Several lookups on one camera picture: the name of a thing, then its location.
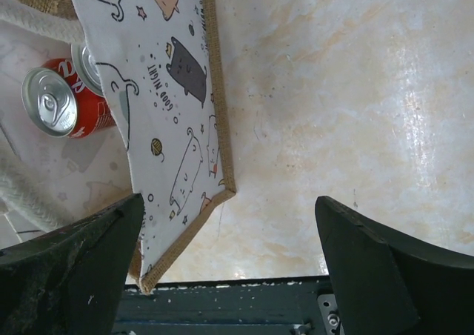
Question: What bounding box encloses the burlap canvas tote bag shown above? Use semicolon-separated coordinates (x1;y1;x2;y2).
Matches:
1;0;236;293

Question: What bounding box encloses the red Coca-Cola can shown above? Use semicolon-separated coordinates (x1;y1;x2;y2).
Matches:
21;58;115;139

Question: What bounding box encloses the purple Fanta can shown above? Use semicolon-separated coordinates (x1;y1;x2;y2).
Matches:
71;44;104;97

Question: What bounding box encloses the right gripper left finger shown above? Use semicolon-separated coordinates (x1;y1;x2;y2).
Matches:
1;194;144;334

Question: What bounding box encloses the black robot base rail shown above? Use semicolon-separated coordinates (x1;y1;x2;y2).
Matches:
112;276;344;334

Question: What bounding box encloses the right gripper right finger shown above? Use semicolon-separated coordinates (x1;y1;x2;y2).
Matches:
315;196;473;334

